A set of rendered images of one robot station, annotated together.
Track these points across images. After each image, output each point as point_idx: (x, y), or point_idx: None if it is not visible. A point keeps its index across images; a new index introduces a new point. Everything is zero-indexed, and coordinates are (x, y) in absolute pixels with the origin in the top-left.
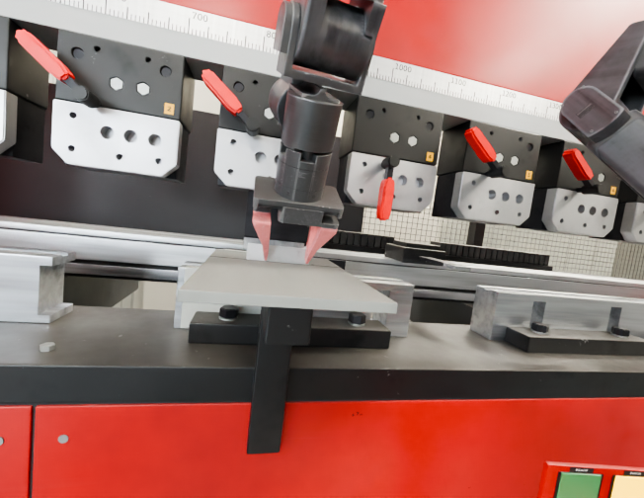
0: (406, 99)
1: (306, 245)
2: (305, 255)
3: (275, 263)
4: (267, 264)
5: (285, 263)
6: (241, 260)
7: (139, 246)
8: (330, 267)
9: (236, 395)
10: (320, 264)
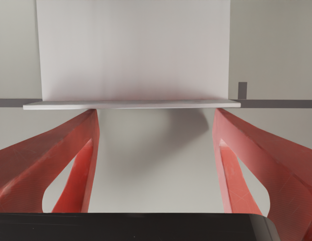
0: None
1: (225, 126)
2: (217, 125)
3: (124, 130)
4: (102, 158)
5: (157, 112)
6: (32, 128)
7: None
8: (291, 114)
9: None
10: (272, 70)
